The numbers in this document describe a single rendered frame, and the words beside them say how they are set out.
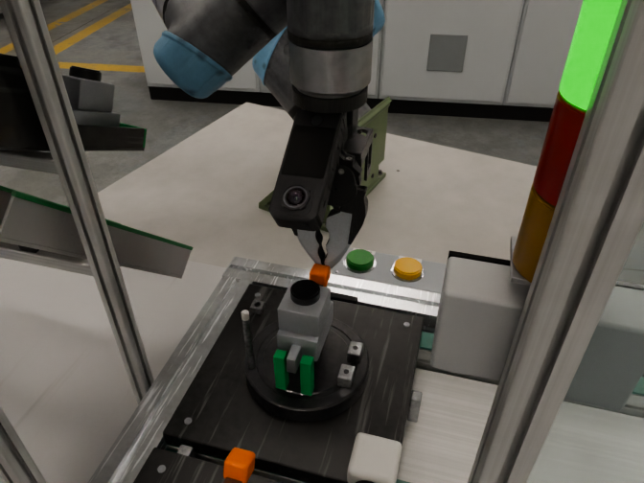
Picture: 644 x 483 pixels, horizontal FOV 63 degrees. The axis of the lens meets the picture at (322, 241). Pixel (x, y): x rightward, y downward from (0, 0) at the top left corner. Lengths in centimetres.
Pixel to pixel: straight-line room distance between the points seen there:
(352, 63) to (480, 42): 306
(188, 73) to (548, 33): 314
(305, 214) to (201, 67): 20
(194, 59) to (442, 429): 48
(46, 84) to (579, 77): 38
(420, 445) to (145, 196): 78
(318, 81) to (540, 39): 314
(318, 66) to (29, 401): 59
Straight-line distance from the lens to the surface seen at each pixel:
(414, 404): 62
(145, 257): 66
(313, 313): 52
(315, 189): 46
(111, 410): 78
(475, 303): 33
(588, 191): 25
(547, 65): 364
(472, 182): 121
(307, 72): 48
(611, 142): 24
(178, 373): 66
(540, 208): 29
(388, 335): 66
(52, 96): 48
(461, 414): 67
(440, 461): 64
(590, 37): 26
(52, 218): 55
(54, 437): 78
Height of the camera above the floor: 145
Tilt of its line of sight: 37 degrees down
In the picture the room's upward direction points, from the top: straight up
